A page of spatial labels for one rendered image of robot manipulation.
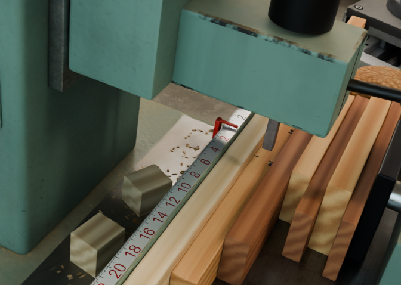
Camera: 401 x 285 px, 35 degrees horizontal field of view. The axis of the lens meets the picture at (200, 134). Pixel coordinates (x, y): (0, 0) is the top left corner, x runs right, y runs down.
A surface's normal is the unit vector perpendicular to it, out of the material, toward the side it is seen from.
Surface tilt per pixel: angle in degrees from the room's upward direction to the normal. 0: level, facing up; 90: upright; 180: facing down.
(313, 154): 0
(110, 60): 90
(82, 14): 90
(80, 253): 90
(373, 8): 0
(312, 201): 0
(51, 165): 90
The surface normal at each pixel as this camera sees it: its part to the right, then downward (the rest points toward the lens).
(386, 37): -0.62, 0.38
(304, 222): -0.42, 0.47
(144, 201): 0.62, 0.52
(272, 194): 0.14, -0.80
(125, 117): 0.90, 0.35
